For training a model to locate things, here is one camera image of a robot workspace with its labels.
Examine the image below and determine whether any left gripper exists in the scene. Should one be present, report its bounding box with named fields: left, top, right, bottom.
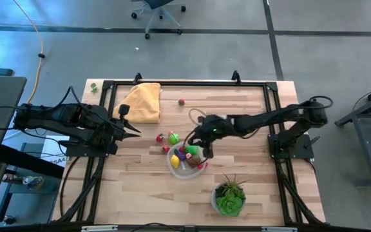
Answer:
left=106, top=104, right=142, bottom=156

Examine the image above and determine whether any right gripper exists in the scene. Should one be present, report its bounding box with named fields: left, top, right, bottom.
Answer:
left=188, top=114, right=236, bottom=159

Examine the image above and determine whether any round green fruit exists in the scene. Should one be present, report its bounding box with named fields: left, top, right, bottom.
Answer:
left=185, top=144, right=200, bottom=157
left=167, top=132, right=181, bottom=146

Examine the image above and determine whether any brown kiwi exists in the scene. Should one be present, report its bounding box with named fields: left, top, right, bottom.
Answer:
left=186, top=155, right=202, bottom=168

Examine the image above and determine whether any purple eggplant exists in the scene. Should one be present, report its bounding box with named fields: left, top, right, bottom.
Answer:
left=173, top=148, right=187, bottom=161

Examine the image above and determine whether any yellow lemon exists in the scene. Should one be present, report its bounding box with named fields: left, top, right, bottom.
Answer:
left=169, top=154, right=181, bottom=169

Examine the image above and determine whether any clear plastic container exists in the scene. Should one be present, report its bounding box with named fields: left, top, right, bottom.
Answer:
left=166, top=140, right=208, bottom=180

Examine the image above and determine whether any yellow-orange folded cloth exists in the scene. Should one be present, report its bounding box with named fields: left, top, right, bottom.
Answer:
left=112, top=82, right=162, bottom=124

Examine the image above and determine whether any white faceted pot with succulents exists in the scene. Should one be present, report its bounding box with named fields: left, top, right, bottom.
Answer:
left=210, top=173, right=250, bottom=218

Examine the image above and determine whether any white paper label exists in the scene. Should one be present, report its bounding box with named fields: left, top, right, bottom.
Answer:
left=39, top=135, right=71, bottom=168

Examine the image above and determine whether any black rig crossbar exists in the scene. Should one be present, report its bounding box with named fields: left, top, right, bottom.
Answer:
left=0, top=221, right=371, bottom=232

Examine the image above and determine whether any office chair base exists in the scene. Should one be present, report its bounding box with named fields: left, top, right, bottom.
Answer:
left=130, top=0, right=187, bottom=41

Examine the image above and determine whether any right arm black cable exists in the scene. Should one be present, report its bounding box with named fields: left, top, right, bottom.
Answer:
left=185, top=108, right=207, bottom=146

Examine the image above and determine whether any black aluminium table frame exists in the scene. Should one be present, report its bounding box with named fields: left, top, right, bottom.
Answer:
left=52, top=79, right=327, bottom=226

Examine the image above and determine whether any yellow power cable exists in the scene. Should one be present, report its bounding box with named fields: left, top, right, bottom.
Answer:
left=12, top=0, right=46, bottom=104

